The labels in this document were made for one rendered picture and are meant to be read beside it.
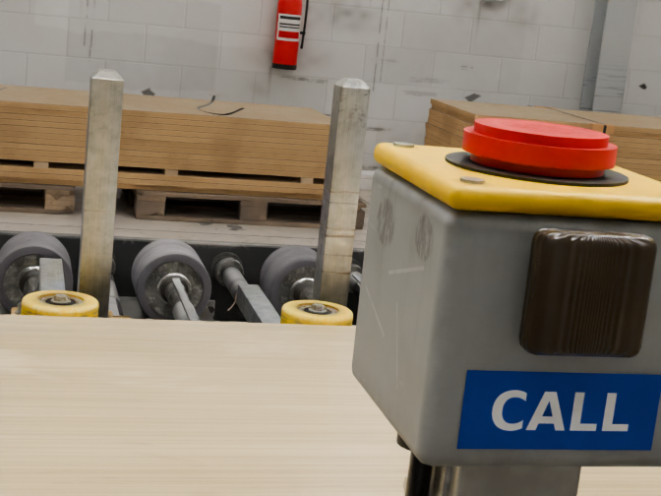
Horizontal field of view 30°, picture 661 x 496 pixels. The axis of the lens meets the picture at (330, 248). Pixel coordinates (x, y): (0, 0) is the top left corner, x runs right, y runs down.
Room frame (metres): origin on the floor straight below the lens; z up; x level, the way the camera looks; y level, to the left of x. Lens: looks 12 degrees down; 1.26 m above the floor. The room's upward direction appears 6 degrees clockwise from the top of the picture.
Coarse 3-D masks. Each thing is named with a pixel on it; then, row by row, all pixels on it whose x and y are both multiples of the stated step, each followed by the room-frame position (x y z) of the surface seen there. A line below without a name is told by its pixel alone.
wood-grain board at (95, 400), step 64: (0, 320) 1.18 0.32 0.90; (64, 320) 1.20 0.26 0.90; (128, 320) 1.23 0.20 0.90; (0, 384) 1.00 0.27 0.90; (64, 384) 1.01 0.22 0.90; (128, 384) 1.03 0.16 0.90; (192, 384) 1.05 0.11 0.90; (256, 384) 1.07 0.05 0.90; (320, 384) 1.09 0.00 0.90; (0, 448) 0.86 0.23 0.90; (64, 448) 0.87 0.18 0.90; (128, 448) 0.89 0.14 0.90; (192, 448) 0.90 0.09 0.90; (256, 448) 0.91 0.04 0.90; (320, 448) 0.93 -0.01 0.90; (384, 448) 0.94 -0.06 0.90
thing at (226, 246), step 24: (0, 240) 1.83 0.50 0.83; (72, 240) 1.85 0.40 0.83; (120, 240) 1.87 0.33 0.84; (144, 240) 1.88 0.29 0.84; (192, 240) 1.92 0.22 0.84; (72, 264) 1.86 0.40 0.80; (120, 264) 1.87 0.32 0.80; (360, 264) 1.97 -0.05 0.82; (120, 288) 1.88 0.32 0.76; (216, 288) 1.91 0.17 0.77; (216, 312) 1.91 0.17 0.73; (240, 312) 1.92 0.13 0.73
